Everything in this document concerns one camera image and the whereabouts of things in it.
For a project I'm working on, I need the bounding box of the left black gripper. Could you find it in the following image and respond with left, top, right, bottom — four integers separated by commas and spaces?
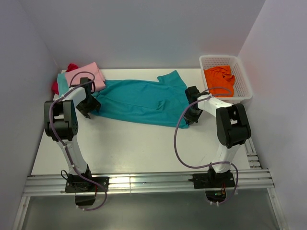
76, 97, 101, 119

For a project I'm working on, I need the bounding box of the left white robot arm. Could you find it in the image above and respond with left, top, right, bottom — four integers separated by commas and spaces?
44, 86, 101, 191

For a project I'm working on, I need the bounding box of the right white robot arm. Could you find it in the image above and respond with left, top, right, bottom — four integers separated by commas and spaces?
184, 93, 251, 187

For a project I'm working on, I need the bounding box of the folded light teal t shirt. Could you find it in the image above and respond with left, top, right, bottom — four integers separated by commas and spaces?
57, 73, 69, 96

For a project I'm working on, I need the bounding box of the folded pink t shirt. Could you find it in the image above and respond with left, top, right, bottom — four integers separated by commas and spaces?
65, 62, 106, 92

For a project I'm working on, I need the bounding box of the folded red t shirt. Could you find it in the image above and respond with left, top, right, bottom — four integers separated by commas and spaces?
51, 63, 79, 95

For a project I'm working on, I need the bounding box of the orange crumpled t shirt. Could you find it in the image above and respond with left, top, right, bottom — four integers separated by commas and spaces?
204, 66, 235, 97

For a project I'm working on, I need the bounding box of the white plastic basket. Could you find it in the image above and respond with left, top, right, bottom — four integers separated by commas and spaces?
199, 55, 253, 104

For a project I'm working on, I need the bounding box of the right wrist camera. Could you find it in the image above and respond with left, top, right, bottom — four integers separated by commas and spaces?
185, 86, 209, 104

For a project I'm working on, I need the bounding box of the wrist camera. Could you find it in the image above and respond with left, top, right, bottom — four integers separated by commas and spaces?
185, 86, 209, 104
70, 77, 96, 94

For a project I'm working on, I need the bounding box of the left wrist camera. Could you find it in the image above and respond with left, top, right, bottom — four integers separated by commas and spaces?
70, 77, 96, 94

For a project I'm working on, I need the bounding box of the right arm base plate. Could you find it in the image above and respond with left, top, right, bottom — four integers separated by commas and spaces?
188, 170, 236, 189

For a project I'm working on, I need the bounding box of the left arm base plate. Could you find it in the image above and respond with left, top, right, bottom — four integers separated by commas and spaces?
65, 175, 109, 193

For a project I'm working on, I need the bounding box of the aluminium mounting rail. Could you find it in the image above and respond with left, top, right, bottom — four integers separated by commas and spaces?
22, 169, 275, 196

